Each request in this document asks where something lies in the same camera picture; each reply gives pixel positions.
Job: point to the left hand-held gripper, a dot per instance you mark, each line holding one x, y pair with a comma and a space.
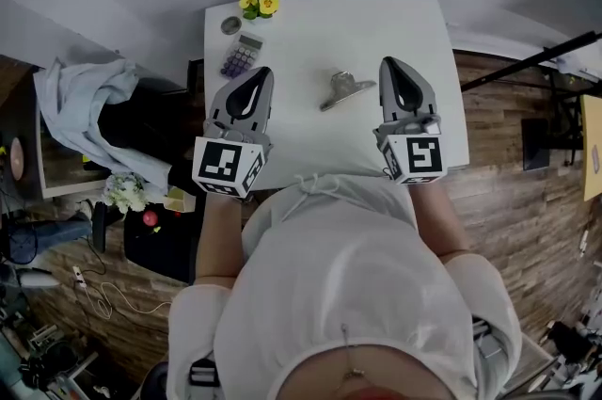
221, 163

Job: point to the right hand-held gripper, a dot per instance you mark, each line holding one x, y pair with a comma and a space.
423, 155

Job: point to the silver metal binder clip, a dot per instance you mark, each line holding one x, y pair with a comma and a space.
345, 88

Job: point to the person's right forearm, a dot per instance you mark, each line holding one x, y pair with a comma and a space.
439, 219

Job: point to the person's left forearm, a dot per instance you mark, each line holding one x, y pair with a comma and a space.
218, 238

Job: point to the purple grey calculator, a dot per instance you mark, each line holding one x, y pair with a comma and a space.
242, 55

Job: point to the small round grey tin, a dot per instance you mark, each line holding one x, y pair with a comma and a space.
231, 25

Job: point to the yellow flowers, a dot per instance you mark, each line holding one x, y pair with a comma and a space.
261, 3

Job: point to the pale yellow box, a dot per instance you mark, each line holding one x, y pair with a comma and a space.
179, 199

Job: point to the black stand pole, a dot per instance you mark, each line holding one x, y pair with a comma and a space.
527, 64

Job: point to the small red ball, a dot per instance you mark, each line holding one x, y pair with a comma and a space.
150, 218

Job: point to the white flower bouquet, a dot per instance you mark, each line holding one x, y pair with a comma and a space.
124, 193

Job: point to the black office chair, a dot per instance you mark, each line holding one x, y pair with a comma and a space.
155, 243

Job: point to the light blue cloth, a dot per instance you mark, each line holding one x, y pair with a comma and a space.
75, 106

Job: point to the person's white shirt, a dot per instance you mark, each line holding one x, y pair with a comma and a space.
338, 276

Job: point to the yellow board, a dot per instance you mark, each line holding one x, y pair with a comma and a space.
592, 148

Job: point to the pink oval disc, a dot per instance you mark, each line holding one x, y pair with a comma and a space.
16, 158

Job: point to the white power strip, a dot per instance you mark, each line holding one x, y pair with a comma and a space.
79, 276

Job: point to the black square base plate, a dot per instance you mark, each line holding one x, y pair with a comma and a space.
535, 145

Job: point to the black side table white frame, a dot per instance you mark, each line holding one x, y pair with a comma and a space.
61, 172

